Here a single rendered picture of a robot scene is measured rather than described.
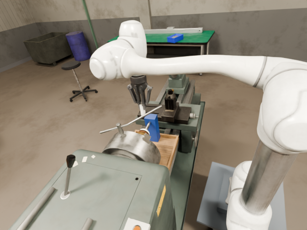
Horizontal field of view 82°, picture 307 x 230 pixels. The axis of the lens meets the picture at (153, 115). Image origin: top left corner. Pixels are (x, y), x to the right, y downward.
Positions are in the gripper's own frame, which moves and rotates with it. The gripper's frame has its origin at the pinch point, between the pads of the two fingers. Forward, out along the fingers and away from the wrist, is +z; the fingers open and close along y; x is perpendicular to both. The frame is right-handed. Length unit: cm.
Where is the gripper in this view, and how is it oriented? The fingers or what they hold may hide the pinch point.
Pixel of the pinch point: (142, 109)
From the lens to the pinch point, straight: 93.2
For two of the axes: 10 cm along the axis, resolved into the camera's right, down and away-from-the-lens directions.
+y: -9.5, -1.4, 2.9
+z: 0.7, 7.8, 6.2
